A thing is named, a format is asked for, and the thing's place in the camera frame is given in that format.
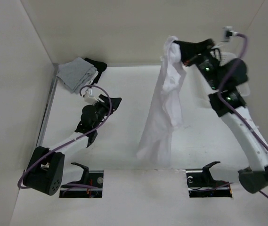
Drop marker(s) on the folded black tank top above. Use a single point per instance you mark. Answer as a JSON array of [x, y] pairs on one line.
[[100, 66]]

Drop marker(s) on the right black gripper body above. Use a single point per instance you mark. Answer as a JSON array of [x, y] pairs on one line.
[[206, 65]]

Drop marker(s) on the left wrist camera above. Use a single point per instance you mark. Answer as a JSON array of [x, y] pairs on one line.
[[89, 97]]

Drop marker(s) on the left metal table rail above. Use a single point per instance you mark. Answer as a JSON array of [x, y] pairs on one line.
[[48, 106]]

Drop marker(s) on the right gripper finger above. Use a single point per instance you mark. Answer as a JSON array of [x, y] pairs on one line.
[[192, 60], [192, 47]]

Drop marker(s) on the folded white tank top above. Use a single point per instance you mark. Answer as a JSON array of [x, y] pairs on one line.
[[94, 77]]

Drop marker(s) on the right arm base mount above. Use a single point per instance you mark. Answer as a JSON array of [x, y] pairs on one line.
[[201, 183]]

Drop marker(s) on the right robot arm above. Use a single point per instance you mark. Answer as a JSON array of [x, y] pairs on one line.
[[224, 72]]

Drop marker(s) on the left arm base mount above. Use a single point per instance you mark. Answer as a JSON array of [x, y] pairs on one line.
[[80, 182]]

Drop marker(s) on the white plastic basket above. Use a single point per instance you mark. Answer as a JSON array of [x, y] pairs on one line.
[[244, 88]]

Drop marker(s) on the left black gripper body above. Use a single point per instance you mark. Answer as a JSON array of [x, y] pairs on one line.
[[101, 109]]

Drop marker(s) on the folded grey tank top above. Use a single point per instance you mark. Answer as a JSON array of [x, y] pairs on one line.
[[76, 74]]

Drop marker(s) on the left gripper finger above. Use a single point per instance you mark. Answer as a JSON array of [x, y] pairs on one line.
[[114, 103], [104, 100]]

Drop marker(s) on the white tank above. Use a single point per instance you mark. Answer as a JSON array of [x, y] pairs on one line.
[[94, 77], [165, 113]]

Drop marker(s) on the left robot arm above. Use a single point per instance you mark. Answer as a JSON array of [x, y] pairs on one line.
[[44, 172]]

